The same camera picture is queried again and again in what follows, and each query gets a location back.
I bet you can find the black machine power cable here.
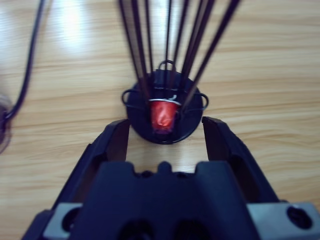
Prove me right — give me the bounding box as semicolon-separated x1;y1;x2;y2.
4;0;49;120

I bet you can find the red coffee capsule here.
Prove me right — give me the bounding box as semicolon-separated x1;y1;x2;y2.
149;98;182;133

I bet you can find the black wire capsule holder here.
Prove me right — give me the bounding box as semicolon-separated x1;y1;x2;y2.
118;0;242;145

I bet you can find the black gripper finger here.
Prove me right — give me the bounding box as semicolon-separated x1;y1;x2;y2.
201;116;281;205
51;119;130;209

